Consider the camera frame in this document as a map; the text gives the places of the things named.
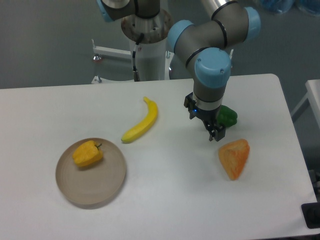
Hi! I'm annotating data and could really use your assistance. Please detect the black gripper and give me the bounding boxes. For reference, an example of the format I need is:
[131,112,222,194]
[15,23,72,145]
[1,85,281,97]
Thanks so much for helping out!
[184,92,226,142]

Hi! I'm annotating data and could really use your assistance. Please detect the yellow bell pepper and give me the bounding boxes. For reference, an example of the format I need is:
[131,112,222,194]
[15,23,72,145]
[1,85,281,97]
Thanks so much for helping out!
[72,140,103,168]

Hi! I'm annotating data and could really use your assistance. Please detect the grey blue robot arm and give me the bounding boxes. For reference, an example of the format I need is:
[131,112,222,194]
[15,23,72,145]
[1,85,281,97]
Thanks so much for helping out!
[97,0,261,141]

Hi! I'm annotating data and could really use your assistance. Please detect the green bell pepper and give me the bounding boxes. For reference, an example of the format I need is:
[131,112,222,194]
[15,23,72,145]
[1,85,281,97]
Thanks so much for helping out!
[217,105,238,128]

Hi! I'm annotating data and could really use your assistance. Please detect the beige round plate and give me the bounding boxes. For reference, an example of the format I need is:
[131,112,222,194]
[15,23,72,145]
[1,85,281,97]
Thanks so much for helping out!
[55,137,127,209]

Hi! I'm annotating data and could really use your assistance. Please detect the yellow banana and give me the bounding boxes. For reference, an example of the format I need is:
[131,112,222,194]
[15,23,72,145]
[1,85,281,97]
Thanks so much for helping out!
[121,96,159,144]

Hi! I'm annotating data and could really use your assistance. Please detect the white side table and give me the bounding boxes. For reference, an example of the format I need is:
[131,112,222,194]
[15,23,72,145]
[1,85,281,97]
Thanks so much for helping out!
[290,79,320,126]

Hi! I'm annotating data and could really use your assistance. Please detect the black device at edge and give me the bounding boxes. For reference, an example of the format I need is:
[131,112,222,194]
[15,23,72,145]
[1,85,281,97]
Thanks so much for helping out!
[301,202,320,229]

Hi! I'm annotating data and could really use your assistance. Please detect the blue plastic bag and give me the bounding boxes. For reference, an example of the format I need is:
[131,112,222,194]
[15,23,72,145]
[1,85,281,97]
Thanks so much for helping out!
[258,0,295,14]

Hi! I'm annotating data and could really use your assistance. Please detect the white left base leg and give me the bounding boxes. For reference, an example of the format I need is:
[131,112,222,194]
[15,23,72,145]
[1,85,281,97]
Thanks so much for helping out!
[91,39,132,62]

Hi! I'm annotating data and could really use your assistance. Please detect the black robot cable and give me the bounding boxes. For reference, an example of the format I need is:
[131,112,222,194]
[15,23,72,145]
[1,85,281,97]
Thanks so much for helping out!
[131,32,145,82]

